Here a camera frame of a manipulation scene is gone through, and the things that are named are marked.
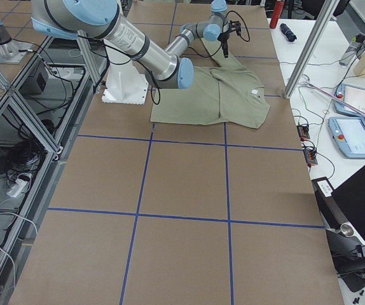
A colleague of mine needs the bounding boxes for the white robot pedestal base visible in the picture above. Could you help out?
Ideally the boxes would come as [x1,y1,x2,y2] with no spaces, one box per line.
[102,46,148,105]

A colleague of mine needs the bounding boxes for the far blue teach pendant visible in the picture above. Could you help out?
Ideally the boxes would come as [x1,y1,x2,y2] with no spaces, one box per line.
[335,83,365,113]

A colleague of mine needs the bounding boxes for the reacher grabber stick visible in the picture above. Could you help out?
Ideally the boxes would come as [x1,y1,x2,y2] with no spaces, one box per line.
[300,74,365,127]

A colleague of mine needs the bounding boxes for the red water bottle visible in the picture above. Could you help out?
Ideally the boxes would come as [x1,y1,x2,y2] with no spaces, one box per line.
[269,0,285,29]

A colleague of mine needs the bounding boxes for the folded dark blue umbrella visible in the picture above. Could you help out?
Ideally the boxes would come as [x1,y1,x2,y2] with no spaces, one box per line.
[279,23,297,43]

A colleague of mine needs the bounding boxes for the near blue teach pendant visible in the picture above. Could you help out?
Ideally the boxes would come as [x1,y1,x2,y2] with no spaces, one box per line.
[328,117,365,159]

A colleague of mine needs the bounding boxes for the aluminium frame post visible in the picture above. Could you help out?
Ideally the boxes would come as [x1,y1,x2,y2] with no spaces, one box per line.
[284,0,340,99]

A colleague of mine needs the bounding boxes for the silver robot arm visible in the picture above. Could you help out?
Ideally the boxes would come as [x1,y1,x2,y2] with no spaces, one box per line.
[165,1,250,58]
[31,0,194,89]

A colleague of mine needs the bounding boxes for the olive green long-sleeve shirt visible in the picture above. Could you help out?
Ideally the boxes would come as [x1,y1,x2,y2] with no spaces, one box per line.
[151,55,270,129]

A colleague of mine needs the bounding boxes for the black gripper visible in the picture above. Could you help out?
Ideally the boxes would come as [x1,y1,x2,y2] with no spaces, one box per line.
[219,20,242,58]

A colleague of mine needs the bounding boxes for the aluminium frame rail structure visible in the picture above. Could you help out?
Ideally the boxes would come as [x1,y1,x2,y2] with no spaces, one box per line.
[0,37,109,304]

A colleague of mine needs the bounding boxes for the black box with label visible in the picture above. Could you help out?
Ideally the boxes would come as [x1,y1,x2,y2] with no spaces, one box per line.
[312,177,348,229]

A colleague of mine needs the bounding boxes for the blue teach pendant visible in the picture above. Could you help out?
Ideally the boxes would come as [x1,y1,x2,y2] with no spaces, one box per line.
[335,83,365,113]
[328,117,365,159]

